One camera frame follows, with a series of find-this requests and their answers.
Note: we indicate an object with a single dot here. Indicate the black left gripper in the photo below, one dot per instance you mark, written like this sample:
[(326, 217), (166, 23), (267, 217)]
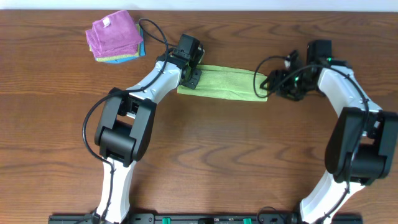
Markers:
[(193, 84)]

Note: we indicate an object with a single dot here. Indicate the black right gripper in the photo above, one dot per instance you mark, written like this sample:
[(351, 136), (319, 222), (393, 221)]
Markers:
[(277, 77)]

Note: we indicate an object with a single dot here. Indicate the green microfiber cloth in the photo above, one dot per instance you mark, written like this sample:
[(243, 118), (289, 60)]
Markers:
[(223, 83)]

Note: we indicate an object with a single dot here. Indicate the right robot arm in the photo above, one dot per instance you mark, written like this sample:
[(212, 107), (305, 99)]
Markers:
[(362, 144)]

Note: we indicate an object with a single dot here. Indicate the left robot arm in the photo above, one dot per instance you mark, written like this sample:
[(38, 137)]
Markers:
[(125, 127)]

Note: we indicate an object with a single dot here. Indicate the blue folded cloth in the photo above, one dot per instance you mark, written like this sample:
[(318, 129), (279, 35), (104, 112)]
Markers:
[(125, 42)]

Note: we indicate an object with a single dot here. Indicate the purple folded cloth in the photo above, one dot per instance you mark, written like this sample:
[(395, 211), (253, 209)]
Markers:
[(97, 26)]

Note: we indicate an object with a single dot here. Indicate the light green folded cloth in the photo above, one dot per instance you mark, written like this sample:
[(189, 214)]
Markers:
[(120, 56)]

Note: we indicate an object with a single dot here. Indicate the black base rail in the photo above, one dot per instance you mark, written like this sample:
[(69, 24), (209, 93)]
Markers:
[(149, 218)]

